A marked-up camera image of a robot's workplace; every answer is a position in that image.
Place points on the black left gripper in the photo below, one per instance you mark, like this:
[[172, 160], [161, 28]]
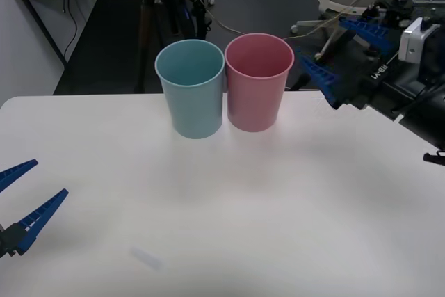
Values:
[[2, 243]]

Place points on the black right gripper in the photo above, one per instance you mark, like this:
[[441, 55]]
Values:
[[379, 88]]

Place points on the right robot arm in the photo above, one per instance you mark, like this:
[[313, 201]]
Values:
[[427, 119]]

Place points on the pink plastic bin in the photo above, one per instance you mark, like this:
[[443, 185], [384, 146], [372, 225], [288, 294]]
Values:
[[253, 102]]

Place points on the pale blue plastic bin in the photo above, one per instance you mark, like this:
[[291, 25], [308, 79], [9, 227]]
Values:
[[194, 109]]

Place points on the black tripod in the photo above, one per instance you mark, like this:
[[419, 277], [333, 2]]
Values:
[[180, 15]]

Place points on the pale grey right wrist camera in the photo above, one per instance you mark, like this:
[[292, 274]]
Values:
[[413, 45]]

